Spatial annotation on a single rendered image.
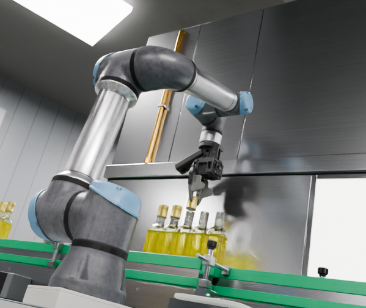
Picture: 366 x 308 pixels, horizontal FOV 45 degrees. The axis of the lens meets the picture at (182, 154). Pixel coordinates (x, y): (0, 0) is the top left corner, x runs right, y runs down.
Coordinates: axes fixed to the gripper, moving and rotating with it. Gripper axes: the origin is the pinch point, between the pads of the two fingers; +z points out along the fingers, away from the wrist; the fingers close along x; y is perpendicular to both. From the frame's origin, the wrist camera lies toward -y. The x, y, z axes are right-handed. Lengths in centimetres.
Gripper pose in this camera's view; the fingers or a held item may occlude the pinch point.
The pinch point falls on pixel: (192, 200)
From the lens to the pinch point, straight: 149.8
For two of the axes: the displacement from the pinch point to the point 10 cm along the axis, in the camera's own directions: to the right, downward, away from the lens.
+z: -2.1, 9.0, -3.8
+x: 5.2, 4.3, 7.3
